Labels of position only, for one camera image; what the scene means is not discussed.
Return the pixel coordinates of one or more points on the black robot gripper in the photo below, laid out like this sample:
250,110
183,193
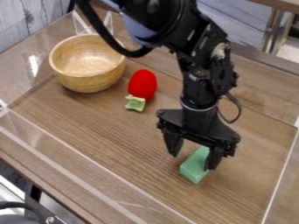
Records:
203,129

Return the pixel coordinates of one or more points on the wooden brown bowl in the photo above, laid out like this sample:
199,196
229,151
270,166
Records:
86,64

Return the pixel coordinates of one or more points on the red plush strawberry toy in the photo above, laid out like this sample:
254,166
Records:
141,90

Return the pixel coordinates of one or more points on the green rectangular block stick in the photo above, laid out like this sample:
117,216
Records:
193,168

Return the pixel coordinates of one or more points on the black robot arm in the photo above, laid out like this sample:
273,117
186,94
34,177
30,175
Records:
174,24

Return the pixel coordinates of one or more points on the black table frame leg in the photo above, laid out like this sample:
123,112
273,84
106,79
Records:
28,211

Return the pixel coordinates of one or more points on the metal table leg background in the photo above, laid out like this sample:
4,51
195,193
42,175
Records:
277,30

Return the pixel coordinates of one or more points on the clear acrylic front barrier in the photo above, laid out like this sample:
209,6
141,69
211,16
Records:
99,196

